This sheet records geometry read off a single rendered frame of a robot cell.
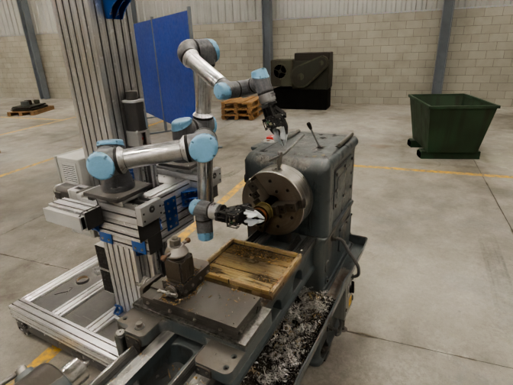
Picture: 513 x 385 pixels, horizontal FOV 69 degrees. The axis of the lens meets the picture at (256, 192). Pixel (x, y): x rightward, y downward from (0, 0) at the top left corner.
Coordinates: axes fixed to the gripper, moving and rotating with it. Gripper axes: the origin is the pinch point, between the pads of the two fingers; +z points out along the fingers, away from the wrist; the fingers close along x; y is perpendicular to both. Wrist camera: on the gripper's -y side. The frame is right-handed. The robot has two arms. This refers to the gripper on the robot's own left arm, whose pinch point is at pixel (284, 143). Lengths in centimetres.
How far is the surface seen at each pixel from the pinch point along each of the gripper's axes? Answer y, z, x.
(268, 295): 56, 47, 2
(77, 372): 123, 22, -4
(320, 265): 3, 64, 0
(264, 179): 18.3, 11.6, -5.7
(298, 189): 17.5, 19.4, 8.8
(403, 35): -989, -76, -62
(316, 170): 2.4, 16.1, 12.7
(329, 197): 0.0, 30.6, 14.0
